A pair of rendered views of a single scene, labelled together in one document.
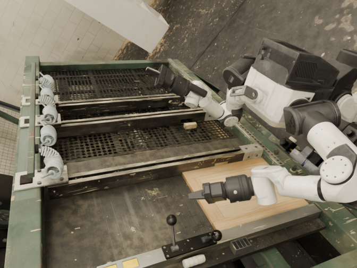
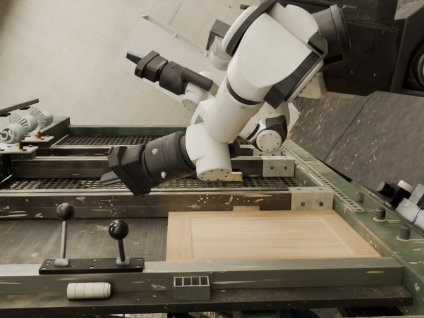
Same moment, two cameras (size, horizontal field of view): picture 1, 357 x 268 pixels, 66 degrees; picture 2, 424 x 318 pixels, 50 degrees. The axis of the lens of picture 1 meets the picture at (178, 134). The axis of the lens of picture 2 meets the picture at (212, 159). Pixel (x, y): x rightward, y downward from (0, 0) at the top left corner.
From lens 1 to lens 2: 0.78 m
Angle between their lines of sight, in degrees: 29
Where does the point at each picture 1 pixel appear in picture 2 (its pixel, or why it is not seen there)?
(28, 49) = not seen: hidden behind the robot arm
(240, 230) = (202, 265)
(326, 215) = (409, 272)
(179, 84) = (170, 70)
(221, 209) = (197, 250)
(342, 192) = (245, 58)
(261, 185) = (196, 137)
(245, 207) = (246, 253)
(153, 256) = (24, 269)
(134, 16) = not seen: hidden behind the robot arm
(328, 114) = (318, 19)
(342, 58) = not seen: outside the picture
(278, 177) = (206, 105)
